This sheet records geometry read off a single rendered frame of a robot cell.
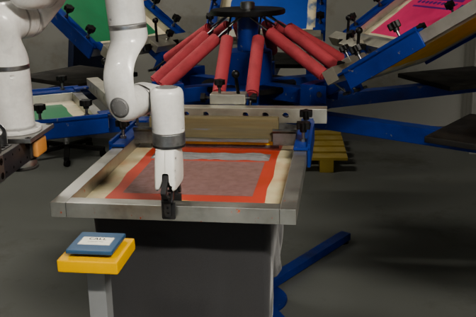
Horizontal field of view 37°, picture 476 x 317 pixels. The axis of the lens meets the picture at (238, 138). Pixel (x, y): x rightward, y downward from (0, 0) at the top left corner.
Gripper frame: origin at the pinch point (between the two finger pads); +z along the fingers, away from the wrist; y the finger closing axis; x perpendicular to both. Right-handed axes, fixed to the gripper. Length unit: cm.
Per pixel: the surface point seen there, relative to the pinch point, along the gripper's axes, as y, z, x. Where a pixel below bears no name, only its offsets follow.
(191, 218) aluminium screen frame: 1.9, 1.9, 5.0
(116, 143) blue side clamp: -47, -2, -28
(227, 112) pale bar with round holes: -80, -5, 1
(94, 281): 21.1, 9.5, -12.3
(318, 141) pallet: -384, 87, 21
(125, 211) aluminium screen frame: 1.9, 0.7, -10.9
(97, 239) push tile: 18.3, 1.0, -12.0
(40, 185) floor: -294, 98, -167
